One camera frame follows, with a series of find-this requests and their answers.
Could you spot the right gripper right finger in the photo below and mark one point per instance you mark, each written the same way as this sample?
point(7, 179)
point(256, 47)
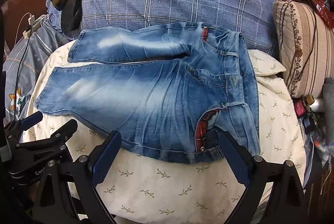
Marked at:
point(286, 204)

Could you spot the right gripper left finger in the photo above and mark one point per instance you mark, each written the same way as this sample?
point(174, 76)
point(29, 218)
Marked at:
point(67, 192)

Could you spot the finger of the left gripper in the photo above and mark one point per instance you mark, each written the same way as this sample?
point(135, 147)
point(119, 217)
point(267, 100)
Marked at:
point(15, 128)
point(58, 138)

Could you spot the blue denim jeans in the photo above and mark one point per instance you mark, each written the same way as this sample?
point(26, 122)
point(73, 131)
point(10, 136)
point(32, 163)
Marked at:
point(171, 90)

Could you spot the grey-blue star bedsheet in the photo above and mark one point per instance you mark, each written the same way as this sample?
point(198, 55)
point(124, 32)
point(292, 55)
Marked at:
point(23, 66)

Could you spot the blue label bottle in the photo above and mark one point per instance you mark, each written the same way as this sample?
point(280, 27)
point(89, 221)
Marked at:
point(310, 123)

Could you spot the white power strip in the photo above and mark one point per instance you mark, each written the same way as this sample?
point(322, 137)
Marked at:
point(34, 24)

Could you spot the red label bottle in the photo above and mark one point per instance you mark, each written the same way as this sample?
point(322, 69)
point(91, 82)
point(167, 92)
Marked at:
point(301, 107)

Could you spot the dark red headboard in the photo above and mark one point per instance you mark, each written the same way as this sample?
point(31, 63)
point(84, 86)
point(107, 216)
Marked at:
point(16, 14)

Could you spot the beige striped floral pillow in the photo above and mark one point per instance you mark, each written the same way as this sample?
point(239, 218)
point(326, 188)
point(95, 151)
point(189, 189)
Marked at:
point(305, 47)

